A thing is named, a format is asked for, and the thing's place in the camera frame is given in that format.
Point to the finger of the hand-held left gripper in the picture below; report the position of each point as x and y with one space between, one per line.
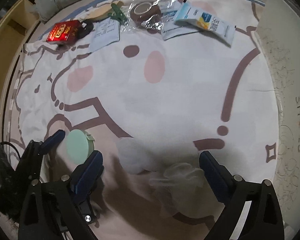
53 140
86 212

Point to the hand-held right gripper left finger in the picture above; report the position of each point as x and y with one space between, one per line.
88 173

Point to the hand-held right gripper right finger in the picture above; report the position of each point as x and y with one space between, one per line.
212 173

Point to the green round case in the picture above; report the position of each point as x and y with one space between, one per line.
78 146

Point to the red cigarette box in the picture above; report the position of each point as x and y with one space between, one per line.
62 31

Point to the white shoe box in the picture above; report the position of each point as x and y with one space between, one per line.
282 67

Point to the brown tape roll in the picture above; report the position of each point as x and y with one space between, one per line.
156 11

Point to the printed blanket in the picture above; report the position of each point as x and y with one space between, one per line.
165 92

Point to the wooden bedside shelf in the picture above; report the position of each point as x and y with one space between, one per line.
5 55

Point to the white paper sachet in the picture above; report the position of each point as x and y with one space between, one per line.
105 35

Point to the black roll with yellow label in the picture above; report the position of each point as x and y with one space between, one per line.
88 26

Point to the grey duvet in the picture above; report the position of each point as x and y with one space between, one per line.
50 2

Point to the green clip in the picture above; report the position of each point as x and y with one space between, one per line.
118 13

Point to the white and blue sachet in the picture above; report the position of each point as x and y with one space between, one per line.
175 31
215 27

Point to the clear plastic wrap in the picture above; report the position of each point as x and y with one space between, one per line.
165 1

